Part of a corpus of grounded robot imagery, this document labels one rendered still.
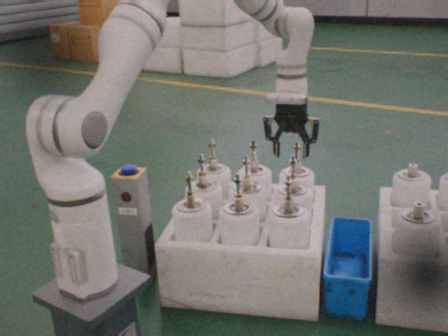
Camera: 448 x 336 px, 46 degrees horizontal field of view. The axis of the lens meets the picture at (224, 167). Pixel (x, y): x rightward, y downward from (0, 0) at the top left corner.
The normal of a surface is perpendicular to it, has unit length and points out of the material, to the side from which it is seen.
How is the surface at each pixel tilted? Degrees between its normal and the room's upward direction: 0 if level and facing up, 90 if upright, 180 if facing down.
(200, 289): 90
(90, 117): 76
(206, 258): 90
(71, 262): 90
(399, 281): 90
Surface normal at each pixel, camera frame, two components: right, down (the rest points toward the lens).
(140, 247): -0.21, 0.38
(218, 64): -0.51, 0.35
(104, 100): 0.84, -0.02
